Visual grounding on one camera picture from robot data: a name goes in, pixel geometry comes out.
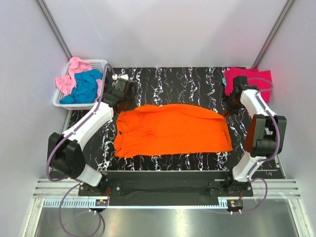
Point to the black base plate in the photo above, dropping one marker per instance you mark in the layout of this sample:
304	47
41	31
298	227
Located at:
164	200

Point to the folded light blue t shirt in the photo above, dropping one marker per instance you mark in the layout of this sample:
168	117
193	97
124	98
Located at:
224	82

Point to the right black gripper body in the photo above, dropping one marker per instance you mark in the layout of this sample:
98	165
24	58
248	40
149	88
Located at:
232	106

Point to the aluminium front rail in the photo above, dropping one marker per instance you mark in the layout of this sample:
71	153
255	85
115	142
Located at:
274	188

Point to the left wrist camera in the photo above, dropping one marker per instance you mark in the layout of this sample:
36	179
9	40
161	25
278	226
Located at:
116	77

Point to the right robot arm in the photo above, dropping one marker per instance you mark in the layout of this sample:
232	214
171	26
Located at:
264	139

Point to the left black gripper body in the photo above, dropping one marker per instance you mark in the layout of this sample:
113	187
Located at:
130	102

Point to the folded magenta t shirt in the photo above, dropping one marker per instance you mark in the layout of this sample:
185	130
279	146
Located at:
261	79

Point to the pink t shirt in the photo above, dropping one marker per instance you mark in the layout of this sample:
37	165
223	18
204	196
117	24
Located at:
67	82

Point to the orange t shirt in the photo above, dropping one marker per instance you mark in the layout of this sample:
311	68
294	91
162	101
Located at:
171	129

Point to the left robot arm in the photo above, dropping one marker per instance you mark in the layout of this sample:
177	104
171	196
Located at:
65	151

